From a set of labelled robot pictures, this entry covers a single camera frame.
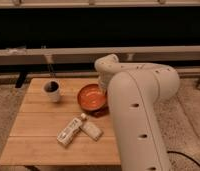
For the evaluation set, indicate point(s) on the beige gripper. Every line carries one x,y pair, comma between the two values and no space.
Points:
102,86

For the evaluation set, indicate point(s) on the orange ceramic bowl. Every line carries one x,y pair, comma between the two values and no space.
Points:
91,98

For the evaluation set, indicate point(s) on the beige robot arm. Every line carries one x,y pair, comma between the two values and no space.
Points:
132,89

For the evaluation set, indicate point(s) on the white ceramic cup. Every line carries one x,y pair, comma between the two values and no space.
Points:
52,89

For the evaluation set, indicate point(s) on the white rectangular packet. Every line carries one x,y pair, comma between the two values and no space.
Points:
92,130

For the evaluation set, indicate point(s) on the thin stick in cup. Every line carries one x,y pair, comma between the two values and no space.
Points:
51,71

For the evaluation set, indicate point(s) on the white plastic bottle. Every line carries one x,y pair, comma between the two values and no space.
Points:
66,136

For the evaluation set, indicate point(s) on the wooden table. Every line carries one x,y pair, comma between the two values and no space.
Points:
33,137

